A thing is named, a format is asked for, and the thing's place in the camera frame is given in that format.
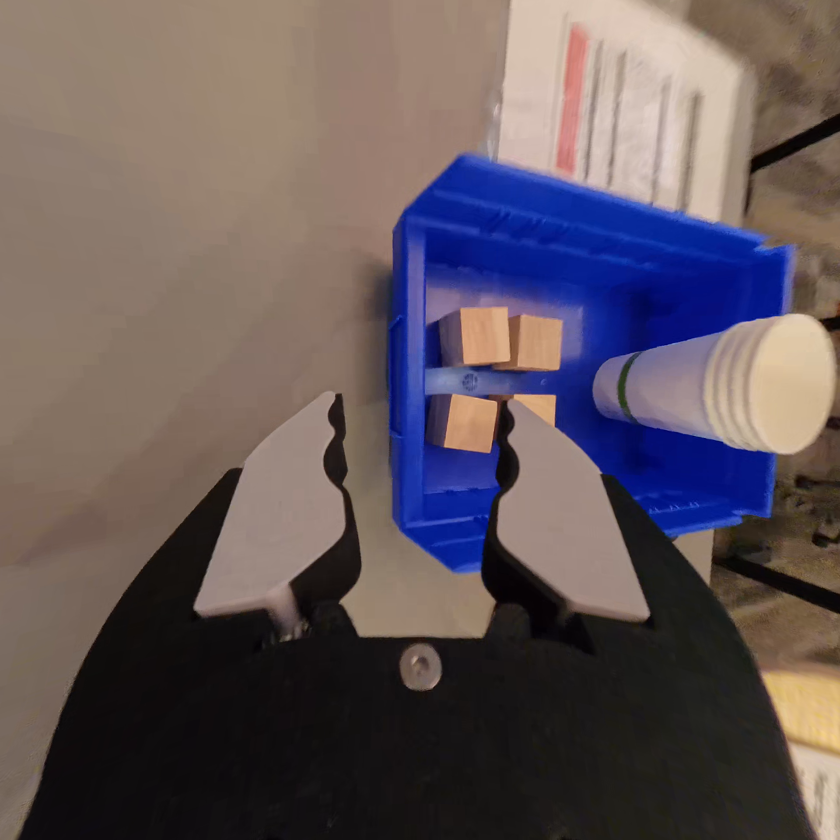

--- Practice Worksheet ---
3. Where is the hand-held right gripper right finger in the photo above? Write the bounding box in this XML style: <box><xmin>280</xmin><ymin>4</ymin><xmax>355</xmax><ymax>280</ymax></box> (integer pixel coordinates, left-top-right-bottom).
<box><xmin>481</xmin><ymin>395</ymin><xmax>652</xmax><ymax>639</ymax></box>

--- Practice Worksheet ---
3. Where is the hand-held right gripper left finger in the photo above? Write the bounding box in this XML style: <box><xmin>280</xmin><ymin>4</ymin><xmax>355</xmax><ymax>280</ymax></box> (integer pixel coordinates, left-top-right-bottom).
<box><xmin>193</xmin><ymin>391</ymin><xmax>363</xmax><ymax>641</ymax></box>

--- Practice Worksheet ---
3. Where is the wooden cube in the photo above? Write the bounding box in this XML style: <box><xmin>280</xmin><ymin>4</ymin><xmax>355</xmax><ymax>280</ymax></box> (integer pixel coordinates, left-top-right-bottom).
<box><xmin>424</xmin><ymin>393</ymin><xmax>500</xmax><ymax>454</ymax></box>
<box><xmin>502</xmin><ymin>314</ymin><xmax>564</xmax><ymax>372</ymax></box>
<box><xmin>437</xmin><ymin>306</ymin><xmax>512</xmax><ymax>367</ymax></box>
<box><xmin>489</xmin><ymin>392</ymin><xmax>558</xmax><ymax>429</ymax></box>

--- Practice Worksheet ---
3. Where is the blue plastic bin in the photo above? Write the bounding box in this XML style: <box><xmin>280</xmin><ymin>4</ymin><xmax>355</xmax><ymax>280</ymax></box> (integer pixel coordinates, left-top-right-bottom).
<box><xmin>388</xmin><ymin>152</ymin><xmax>798</xmax><ymax>575</ymax></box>

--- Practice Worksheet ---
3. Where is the grey desk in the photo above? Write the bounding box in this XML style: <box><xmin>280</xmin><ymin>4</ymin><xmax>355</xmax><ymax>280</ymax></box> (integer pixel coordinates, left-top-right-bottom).
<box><xmin>0</xmin><ymin>0</ymin><xmax>716</xmax><ymax>840</ymax></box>

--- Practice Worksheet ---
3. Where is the white paper cup green stripe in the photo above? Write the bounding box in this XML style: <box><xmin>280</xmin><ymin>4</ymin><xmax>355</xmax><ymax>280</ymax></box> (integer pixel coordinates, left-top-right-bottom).
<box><xmin>592</xmin><ymin>328</ymin><xmax>726</xmax><ymax>448</ymax></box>

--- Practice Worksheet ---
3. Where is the printed instruction sheet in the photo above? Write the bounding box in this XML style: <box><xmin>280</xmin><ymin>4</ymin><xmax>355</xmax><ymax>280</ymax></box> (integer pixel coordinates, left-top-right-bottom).
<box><xmin>791</xmin><ymin>745</ymin><xmax>840</xmax><ymax>840</ymax></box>

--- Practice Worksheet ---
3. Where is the laminated sheet with red label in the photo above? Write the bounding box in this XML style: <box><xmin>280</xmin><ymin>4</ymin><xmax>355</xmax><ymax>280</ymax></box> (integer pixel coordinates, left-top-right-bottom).
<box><xmin>487</xmin><ymin>0</ymin><xmax>759</xmax><ymax>227</ymax></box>

